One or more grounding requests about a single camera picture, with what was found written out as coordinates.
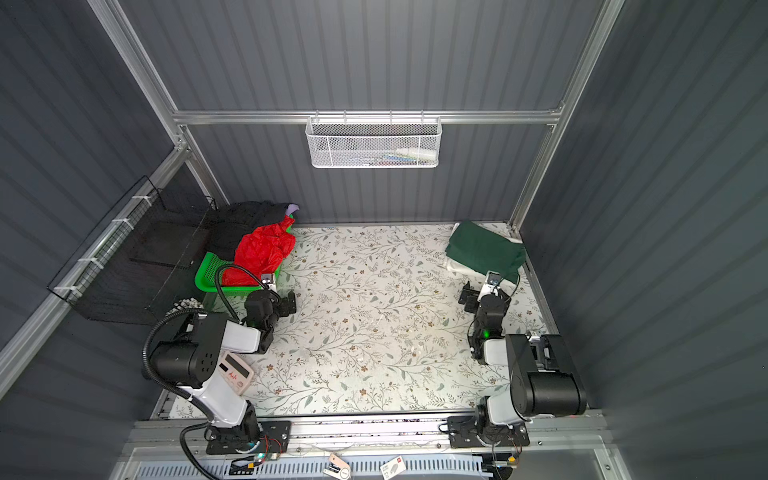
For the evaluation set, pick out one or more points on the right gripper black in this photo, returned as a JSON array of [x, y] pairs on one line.
[[474, 296]]

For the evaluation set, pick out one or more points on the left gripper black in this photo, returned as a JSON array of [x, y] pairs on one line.
[[285, 303]]

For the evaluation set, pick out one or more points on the red t shirt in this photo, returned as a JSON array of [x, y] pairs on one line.
[[264, 250]]

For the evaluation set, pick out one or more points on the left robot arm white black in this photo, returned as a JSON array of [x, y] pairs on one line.
[[192, 353]]

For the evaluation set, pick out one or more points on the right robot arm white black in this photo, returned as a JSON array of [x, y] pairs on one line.
[[542, 377]]

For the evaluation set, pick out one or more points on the folded dark green t shirt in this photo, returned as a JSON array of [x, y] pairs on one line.
[[485, 251]]

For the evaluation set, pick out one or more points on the green plastic basket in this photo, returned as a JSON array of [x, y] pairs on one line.
[[233, 281]]

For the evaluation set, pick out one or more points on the white calculator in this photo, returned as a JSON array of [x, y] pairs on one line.
[[236, 371]]

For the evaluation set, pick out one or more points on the cup of pens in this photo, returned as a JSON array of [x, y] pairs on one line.
[[185, 304]]

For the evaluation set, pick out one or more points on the black t shirt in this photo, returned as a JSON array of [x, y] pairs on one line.
[[228, 225]]

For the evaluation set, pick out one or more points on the white bottle in basket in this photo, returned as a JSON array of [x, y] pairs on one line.
[[418, 154]]

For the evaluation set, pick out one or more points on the white tag card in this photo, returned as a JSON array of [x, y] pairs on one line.
[[337, 468]]

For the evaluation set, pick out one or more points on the white label card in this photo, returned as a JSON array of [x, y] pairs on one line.
[[393, 468]]

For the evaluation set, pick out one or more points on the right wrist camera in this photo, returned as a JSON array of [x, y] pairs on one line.
[[493, 281]]

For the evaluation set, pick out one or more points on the black wire mesh basket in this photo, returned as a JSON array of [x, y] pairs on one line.
[[142, 257]]

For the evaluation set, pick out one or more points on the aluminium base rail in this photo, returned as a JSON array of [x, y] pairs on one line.
[[575, 447]]

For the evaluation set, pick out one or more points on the white wire wall basket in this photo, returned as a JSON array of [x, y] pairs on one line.
[[368, 145]]

